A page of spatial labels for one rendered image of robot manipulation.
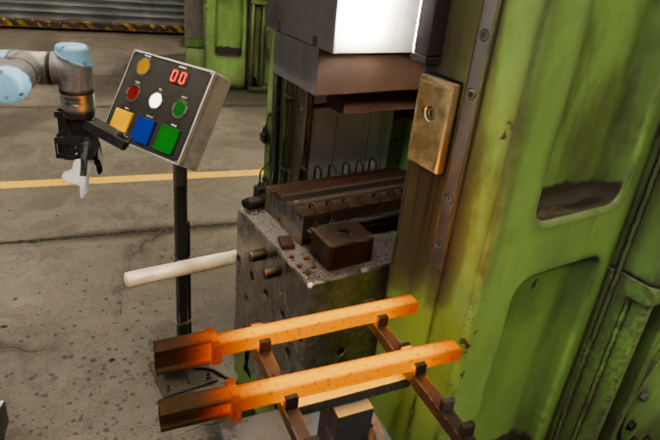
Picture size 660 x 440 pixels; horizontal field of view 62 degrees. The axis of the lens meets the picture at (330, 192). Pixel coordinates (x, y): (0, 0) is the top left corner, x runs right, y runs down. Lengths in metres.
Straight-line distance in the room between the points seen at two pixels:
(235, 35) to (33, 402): 4.49
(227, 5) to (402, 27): 4.89
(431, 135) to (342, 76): 0.24
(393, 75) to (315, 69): 0.20
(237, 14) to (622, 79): 5.09
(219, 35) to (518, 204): 5.23
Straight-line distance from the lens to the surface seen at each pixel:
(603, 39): 1.13
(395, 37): 1.15
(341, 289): 1.20
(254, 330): 0.90
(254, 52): 5.98
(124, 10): 9.03
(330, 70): 1.14
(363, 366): 0.85
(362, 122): 1.56
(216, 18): 5.99
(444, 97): 1.00
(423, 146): 1.05
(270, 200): 1.39
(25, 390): 2.34
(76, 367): 2.38
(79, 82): 1.39
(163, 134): 1.62
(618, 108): 1.24
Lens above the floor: 1.56
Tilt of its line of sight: 25 degrees down
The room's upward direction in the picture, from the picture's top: 6 degrees clockwise
